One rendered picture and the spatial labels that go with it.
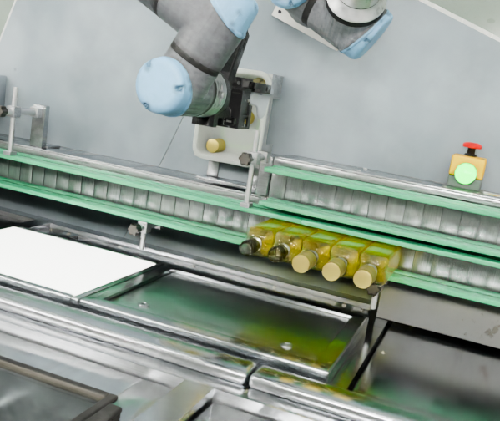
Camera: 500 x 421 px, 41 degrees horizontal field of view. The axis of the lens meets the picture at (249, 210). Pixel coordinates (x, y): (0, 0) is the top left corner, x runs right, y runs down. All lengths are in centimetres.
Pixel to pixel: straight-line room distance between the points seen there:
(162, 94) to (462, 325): 87
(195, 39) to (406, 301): 82
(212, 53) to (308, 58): 76
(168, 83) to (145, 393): 46
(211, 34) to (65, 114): 109
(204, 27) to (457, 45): 81
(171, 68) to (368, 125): 79
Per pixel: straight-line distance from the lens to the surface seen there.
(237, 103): 107
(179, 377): 106
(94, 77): 188
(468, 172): 146
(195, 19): 89
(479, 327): 149
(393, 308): 150
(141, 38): 181
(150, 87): 89
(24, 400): 101
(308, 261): 122
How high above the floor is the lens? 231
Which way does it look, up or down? 68 degrees down
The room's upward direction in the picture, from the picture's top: 108 degrees counter-clockwise
